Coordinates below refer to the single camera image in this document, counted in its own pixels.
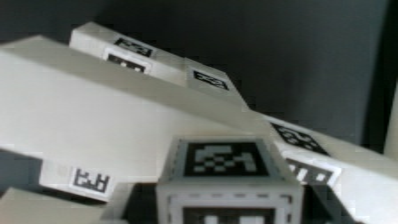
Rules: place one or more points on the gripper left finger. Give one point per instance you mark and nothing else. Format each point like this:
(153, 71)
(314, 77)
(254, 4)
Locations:
(131, 205)

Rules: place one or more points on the white chair back frame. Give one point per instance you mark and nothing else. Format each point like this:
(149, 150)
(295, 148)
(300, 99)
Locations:
(96, 117)

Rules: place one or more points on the white tagged cube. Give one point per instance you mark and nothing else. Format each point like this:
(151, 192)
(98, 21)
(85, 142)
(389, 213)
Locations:
(226, 183)

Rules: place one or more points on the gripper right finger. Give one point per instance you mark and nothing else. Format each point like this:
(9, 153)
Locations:
(323, 210)

